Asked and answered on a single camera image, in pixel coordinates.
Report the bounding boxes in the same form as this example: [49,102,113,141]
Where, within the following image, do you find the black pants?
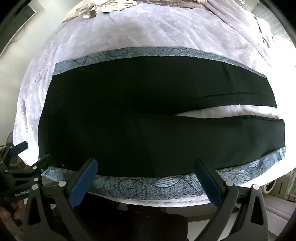
[38,54,285,178]

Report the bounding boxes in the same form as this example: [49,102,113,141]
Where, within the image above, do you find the person's left hand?
[0,200,26,230]

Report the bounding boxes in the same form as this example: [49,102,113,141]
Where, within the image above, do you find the white cloth with dark print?
[253,16,281,49]

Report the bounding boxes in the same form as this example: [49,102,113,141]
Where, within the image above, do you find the white oval object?
[264,178,278,195]

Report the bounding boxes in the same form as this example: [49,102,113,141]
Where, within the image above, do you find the white quilted mattress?
[252,5,290,40]

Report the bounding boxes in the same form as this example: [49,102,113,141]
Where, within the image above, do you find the crumpled grey printed cloth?
[61,0,144,22]

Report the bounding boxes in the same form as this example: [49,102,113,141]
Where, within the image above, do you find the white plush blanket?
[14,0,289,207]

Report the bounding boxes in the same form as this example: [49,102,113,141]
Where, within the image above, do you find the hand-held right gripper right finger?
[194,158,270,241]

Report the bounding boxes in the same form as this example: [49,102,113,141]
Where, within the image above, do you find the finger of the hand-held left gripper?
[3,141,28,163]
[5,154,52,176]

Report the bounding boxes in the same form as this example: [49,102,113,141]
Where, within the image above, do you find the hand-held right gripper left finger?
[22,158,99,241]

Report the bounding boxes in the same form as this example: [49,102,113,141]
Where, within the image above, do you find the blue floral cloth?
[43,47,286,201]

